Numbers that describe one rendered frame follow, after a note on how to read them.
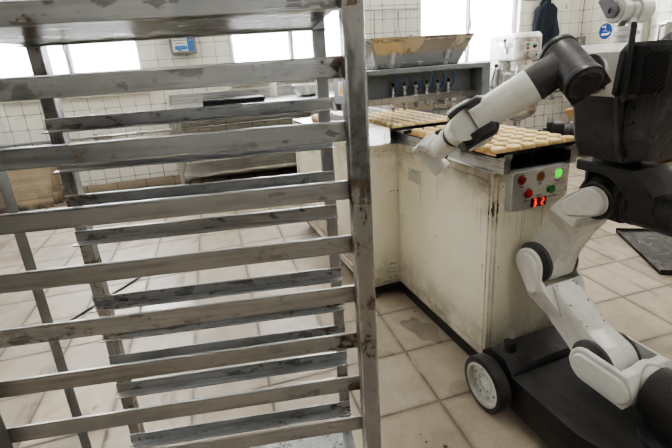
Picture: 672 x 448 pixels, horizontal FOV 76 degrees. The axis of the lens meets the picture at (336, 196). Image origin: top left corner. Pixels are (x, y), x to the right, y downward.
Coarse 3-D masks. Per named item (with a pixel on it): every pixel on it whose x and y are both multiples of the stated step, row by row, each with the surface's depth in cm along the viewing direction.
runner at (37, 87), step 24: (96, 72) 56; (120, 72) 56; (144, 72) 56; (168, 72) 57; (192, 72) 57; (216, 72) 58; (240, 72) 58; (264, 72) 58; (288, 72) 59; (312, 72) 59; (336, 72) 60; (0, 96) 55; (24, 96) 55; (48, 96) 56; (72, 96) 56
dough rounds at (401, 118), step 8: (376, 112) 255; (384, 112) 256; (392, 112) 252; (400, 112) 248; (408, 112) 246; (416, 112) 245; (424, 112) 242; (376, 120) 225; (384, 120) 222; (392, 120) 221; (400, 120) 218; (408, 120) 218; (416, 120) 215; (424, 120) 215; (432, 120) 211; (440, 120) 212; (448, 120) 215; (392, 128) 207
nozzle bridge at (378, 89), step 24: (384, 72) 194; (408, 72) 198; (432, 72) 212; (456, 72) 217; (480, 72) 213; (336, 96) 220; (384, 96) 207; (408, 96) 206; (432, 96) 210; (456, 96) 215
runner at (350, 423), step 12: (336, 420) 78; (348, 420) 78; (360, 420) 79; (252, 432) 76; (264, 432) 76; (276, 432) 77; (288, 432) 77; (300, 432) 78; (312, 432) 78; (324, 432) 78; (336, 432) 79; (180, 444) 75; (192, 444) 75; (204, 444) 75; (216, 444) 76; (228, 444) 76; (240, 444) 76; (252, 444) 77; (264, 444) 77
